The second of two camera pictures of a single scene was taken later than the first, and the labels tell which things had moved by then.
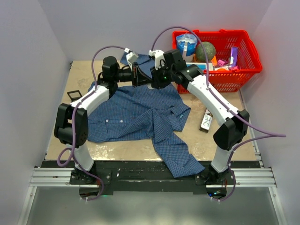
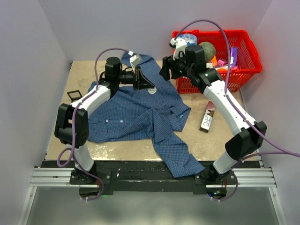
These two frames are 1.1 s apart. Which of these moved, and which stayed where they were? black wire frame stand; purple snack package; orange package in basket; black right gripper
Moved: black right gripper
Stayed: orange package in basket; purple snack package; black wire frame stand
